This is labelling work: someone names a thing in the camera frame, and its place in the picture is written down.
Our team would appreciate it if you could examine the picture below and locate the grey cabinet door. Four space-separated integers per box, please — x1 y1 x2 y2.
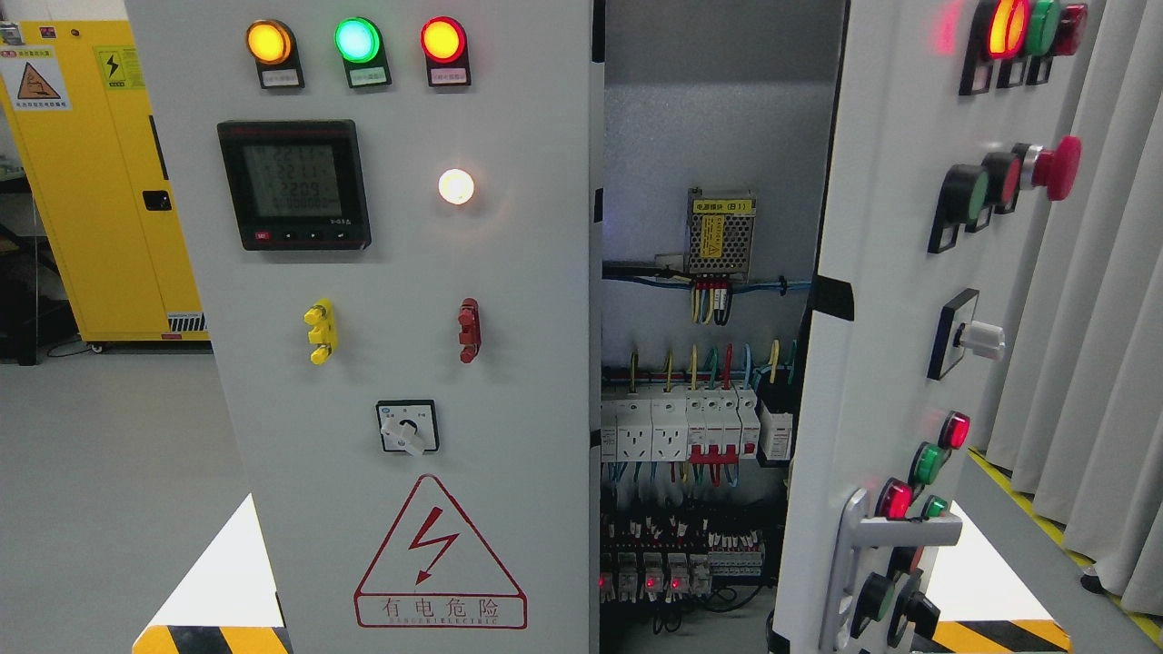
127 1 602 653
768 1 1104 653

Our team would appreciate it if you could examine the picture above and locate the white socket module row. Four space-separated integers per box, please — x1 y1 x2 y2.
600 386 759 465

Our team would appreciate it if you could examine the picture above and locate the metal mesh power supply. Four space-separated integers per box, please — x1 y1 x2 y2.
682 187 759 282

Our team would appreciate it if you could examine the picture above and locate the white indicator lamp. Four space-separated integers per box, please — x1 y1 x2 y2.
437 168 476 206

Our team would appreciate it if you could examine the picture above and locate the black surge protector block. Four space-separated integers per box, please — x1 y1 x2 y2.
757 378 799 467

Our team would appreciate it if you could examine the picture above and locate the relay row with red leds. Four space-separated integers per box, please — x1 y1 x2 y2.
598 550 713 604

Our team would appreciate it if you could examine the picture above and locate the red electric hazard sticker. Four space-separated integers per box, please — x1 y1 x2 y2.
354 472 528 630

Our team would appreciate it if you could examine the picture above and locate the red indicator lamp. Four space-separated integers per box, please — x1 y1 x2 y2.
420 15 471 88

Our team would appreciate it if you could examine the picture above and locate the black digital power meter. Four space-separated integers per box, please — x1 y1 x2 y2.
217 119 373 253

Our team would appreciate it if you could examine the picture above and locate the green indicator lamp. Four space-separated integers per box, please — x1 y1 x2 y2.
333 16 392 88

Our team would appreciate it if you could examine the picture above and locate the yellow indicator lamp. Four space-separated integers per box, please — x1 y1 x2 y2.
245 17 306 90

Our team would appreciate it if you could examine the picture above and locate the red emergency stop button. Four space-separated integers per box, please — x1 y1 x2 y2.
1012 135 1083 202

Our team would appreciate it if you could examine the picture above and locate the grey curtain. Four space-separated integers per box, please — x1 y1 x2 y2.
985 1 1162 617

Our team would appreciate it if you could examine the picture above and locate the yellow safety cabinet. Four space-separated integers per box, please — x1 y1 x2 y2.
3 21 209 344

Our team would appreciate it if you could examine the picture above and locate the red terminal post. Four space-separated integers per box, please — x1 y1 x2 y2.
457 298 481 364

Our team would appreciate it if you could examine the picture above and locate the silver door handle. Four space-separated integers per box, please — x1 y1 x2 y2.
818 488 963 653

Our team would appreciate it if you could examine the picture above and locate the white knob selector switch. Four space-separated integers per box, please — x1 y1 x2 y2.
927 287 1007 381

